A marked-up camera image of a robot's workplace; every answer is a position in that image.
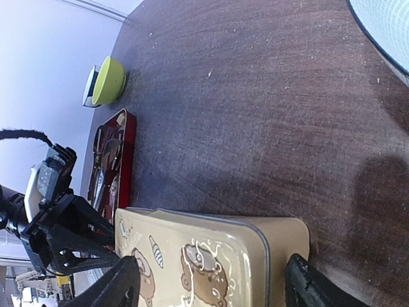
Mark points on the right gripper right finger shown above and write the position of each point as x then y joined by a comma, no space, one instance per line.
306,286

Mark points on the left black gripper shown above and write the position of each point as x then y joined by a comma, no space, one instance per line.
85,244

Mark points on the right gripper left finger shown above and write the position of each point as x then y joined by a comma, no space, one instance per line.
119,286

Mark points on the bear printed tin lid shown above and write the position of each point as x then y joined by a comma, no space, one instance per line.
191,256

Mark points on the tin box with paper cups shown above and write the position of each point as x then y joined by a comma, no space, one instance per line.
281,243

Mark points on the metal tongs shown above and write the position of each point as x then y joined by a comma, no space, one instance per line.
107,148

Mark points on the tan chocolate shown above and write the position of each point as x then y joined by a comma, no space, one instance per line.
121,119

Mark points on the red lacquer tray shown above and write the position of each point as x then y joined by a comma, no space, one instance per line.
119,193

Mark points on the white and navy bowl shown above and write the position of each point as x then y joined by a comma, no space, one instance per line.
89,87

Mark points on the lime green bowl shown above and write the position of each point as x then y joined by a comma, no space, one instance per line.
110,82

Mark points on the pale blue ceramic bowl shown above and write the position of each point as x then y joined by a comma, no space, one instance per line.
386,25

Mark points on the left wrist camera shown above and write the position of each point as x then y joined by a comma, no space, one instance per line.
49,179

